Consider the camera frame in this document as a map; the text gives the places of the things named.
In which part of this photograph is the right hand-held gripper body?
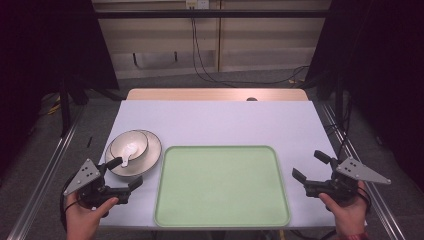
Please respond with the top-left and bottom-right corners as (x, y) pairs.
(303, 157), (392, 205)

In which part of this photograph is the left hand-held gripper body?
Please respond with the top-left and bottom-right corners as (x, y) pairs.
(63, 158), (131, 210)

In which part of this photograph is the person's right hand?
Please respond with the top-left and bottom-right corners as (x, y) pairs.
(318, 180), (370, 238)

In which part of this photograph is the person's left hand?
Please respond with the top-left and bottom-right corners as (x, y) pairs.
(65, 192), (120, 240)

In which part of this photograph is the white ceramic spoon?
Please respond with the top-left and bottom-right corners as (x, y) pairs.
(120, 142), (138, 168)

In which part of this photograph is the cream bowl with dark rim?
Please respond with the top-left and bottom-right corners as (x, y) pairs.
(109, 129), (149, 162)

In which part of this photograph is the cream plate with dark rim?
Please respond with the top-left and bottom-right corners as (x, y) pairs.
(104, 129), (163, 178)

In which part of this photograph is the green plastic tray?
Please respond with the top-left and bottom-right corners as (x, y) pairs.
(153, 145), (291, 229)

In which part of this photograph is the white table mat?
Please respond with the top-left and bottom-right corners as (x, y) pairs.
(98, 100), (368, 231)

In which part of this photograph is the black curtain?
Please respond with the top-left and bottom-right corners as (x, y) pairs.
(304, 0), (424, 194)
(0, 0), (120, 174)

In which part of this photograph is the black horizontal bar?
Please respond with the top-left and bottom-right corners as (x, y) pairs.
(94, 9), (331, 20)

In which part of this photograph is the metal floor rail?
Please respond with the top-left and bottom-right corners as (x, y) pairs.
(6, 104), (87, 240)
(321, 103), (407, 240)

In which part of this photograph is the black wrist strap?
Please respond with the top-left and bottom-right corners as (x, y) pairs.
(59, 173), (83, 231)

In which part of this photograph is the yellow cable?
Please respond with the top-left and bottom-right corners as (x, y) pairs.
(41, 94), (63, 116)

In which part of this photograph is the black cable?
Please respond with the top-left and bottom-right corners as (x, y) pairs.
(190, 17), (311, 86)

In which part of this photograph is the white wall socket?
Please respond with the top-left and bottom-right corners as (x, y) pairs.
(185, 0), (210, 10)

